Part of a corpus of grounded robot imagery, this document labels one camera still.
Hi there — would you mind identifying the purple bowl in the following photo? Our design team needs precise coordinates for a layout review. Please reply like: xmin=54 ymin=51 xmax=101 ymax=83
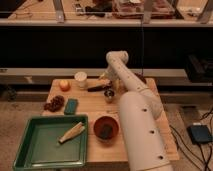
xmin=135 ymin=73 xmax=147 ymax=84

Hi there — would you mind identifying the brown bowl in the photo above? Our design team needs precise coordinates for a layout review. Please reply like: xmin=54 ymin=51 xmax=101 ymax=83
xmin=93 ymin=116 xmax=119 ymax=141

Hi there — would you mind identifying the green plastic tray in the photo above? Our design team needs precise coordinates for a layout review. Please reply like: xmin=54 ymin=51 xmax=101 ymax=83
xmin=13 ymin=115 xmax=88 ymax=171

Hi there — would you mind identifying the black foot pedal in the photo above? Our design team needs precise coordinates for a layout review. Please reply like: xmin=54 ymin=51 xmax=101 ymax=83
xmin=187 ymin=125 xmax=212 ymax=144

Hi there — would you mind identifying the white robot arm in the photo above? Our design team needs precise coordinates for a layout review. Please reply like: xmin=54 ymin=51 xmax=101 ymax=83
xmin=101 ymin=51 xmax=173 ymax=171

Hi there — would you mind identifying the bunch of red grapes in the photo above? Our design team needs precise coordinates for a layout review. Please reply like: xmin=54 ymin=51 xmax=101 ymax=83
xmin=44 ymin=95 xmax=64 ymax=112

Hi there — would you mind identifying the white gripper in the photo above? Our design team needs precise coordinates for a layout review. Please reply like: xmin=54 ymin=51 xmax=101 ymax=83
xmin=98 ymin=66 xmax=118 ymax=86

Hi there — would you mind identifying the orange fruit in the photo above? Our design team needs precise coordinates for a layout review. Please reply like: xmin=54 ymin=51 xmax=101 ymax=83
xmin=59 ymin=80 xmax=70 ymax=91

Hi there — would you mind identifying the wooden table board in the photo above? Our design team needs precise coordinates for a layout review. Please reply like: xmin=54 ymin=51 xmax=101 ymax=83
xmin=47 ymin=79 xmax=179 ymax=163

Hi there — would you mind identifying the white paper cup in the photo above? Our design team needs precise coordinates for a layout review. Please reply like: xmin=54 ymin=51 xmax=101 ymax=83
xmin=74 ymin=72 xmax=87 ymax=89

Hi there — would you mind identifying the dark sponge in bowl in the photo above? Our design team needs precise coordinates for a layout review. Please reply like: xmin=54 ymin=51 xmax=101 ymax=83
xmin=99 ymin=124 xmax=112 ymax=139

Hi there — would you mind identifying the small metal cup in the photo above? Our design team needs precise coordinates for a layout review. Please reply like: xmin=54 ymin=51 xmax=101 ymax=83
xmin=104 ymin=89 xmax=115 ymax=103

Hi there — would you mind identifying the teal sponge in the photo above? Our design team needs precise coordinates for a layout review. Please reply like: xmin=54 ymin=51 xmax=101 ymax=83
xmin=64 ymin=99 xmax=78 ymax=115

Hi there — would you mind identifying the corn cob in husk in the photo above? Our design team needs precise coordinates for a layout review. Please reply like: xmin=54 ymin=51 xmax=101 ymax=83
xmin=58 ymin=122 xmax=85 ymax=144

